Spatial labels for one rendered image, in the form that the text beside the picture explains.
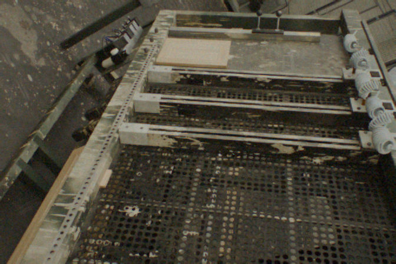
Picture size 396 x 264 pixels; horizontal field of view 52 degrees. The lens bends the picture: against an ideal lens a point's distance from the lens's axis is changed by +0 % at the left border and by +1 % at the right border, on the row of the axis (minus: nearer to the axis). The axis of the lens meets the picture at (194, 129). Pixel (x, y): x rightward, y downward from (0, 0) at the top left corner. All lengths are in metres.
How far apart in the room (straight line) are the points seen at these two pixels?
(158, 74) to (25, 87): 1.02
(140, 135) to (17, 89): 1.23
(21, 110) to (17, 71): 0.28
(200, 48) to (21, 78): 1.17
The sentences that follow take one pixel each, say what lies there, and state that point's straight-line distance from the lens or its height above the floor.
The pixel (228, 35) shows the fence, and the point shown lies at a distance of 2.67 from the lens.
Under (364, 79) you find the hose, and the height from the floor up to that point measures 1.88.
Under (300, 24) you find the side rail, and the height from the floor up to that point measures 1.61.
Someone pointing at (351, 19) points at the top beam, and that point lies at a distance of 2.81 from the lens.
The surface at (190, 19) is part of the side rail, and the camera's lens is 2.92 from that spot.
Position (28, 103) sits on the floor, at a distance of 2.82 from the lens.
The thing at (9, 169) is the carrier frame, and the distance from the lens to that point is 2.32.
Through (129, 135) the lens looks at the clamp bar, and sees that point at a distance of 1.78.
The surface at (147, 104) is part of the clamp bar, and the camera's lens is 1.96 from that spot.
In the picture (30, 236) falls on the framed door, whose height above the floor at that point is 0.32.
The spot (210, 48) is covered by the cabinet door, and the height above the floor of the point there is 1.14.
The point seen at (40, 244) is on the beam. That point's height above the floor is 0.84.
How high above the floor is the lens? 1.94
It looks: 25 degrees down
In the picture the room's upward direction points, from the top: 68 degrees clockwise
